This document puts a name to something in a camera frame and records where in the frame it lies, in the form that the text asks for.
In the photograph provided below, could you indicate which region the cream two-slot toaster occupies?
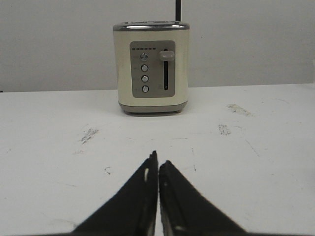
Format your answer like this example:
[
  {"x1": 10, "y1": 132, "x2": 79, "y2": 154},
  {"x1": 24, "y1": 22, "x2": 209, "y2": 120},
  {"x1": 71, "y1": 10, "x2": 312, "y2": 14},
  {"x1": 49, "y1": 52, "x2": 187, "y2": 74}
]
[{"x1": 113, "y1": 21, "x2": 189, "y2": 113}]

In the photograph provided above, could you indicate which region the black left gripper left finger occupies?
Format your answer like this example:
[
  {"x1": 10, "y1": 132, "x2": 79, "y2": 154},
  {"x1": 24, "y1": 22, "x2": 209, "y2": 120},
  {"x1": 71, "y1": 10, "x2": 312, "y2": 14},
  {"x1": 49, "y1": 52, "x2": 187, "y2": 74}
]
[{"x1": 71, "y1": 151, "x2": 158, "y2": 236}]

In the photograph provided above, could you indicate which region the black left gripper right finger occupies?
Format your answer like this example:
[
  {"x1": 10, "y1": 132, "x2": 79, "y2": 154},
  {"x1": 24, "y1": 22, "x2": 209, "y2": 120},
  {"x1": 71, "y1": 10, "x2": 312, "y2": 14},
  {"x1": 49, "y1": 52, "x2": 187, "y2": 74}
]
[{"x1": 159, "y1": 160, "x2": 247, "y2": 236}]

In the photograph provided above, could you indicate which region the black vertical pole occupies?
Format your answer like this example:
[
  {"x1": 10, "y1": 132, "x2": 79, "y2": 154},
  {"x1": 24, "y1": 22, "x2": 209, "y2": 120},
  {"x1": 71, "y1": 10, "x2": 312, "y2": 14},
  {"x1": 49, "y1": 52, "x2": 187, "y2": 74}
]
[{"x1": 175, "y1": 0, "x2": 182, "y2": 22}]

